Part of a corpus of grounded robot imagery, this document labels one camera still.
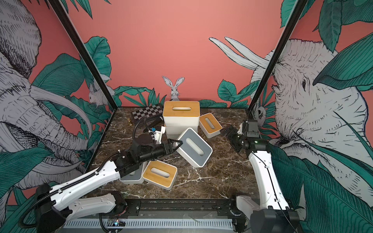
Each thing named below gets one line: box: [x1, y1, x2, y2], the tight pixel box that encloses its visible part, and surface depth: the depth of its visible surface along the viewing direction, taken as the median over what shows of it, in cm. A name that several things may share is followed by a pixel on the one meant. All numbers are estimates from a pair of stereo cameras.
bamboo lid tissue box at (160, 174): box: [142, 159, 178, 191], surface depth 82 cm
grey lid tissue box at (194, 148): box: [175, 127, 214, 168], surface depth 71 cm
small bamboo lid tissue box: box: [199, 112, 223, 139], surface depth 106 cm
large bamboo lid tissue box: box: [162, 100, 201, 127], surface depth 83 cm
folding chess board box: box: [132, 103, 164, 122], surface depth 116 cm
